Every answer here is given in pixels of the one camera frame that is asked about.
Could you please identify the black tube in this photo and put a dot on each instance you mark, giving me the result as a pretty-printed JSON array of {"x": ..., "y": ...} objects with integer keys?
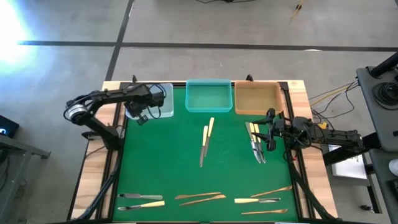
[{"x": 385, "y": 65}]

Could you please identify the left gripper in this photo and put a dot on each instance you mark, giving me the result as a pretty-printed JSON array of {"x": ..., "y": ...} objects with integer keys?
[{"x": 140, "y": 104}]

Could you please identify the grey metal desk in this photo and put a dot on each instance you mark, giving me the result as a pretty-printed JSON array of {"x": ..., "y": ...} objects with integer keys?
[{"x": 18, "y": 146}]

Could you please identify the white flat panel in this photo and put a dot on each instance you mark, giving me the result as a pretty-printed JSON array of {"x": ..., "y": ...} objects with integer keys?
[{"x": 351, "y": 168}]

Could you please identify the white round object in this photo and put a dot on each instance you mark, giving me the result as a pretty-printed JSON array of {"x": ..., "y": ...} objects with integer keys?
[{"x": 394, "y": 168}]

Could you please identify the teal plastic bin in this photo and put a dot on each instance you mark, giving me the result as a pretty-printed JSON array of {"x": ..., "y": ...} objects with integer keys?
[{"x": 208, "y": 96}]

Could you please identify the orange plastic bin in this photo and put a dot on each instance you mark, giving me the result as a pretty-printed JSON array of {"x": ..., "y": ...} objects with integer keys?
[{"x": 255, "y": 98}]

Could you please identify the black device with blue light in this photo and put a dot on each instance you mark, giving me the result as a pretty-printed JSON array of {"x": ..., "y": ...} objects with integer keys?
[{"x": 9, "y": 126}]

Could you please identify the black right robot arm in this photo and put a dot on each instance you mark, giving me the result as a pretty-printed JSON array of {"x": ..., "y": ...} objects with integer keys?
[{"x": 339, "y": 137}]

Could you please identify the grey metal cart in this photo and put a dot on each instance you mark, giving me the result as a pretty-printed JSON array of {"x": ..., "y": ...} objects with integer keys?
[
  {"x": 373, "y": 118},
  {"x": 382, "y": 186}
]

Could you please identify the green table mat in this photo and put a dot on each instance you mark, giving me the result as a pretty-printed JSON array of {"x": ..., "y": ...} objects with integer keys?
[{"x": 161, "y": 174}]

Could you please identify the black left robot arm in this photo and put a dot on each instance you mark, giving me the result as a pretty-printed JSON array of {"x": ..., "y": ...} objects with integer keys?
[{"x": 109, "y": 93}]

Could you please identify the clear plastic bin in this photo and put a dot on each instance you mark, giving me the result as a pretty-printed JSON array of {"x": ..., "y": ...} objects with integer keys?
[{"x": 168, "y": 93}]

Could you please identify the yellow stick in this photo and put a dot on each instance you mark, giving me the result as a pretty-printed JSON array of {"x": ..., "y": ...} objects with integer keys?
[{"x": 297, "y": 9}]

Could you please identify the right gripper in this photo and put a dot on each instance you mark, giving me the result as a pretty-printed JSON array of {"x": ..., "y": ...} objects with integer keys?
[{"x": 295, "y": 129}]

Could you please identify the black aluminium table frame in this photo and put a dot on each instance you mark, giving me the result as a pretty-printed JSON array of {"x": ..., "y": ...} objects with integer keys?
[{"x": 285, "y": 85}]

